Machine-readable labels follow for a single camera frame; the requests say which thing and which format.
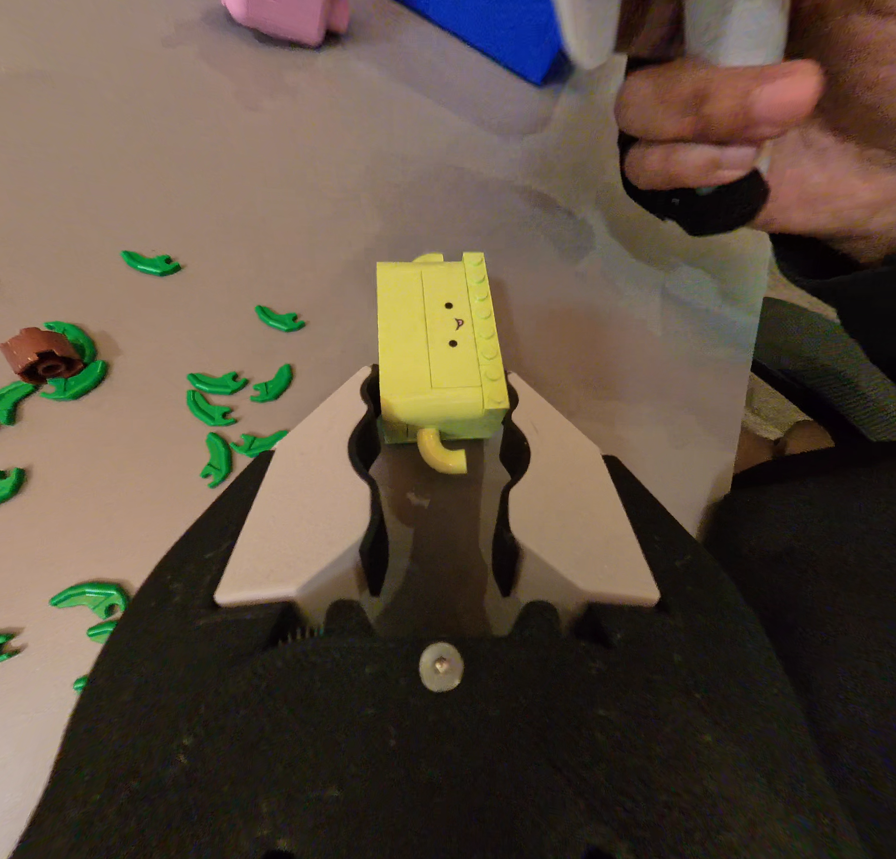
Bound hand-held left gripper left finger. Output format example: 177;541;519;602
213;364;389;623

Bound lime green brick figure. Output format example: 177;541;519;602
376;251;511;475

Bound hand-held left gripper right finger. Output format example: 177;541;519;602
491;371;661;627

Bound person's right hand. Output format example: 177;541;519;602
615;0;896;265

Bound scattered green leaf pieces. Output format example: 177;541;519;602
0;249;309;692

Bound dark mesh office chair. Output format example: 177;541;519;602
752;298;896;443

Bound brown round brick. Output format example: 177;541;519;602
0;327;74;384

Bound blue storage bin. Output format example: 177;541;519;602
357;0;571;86

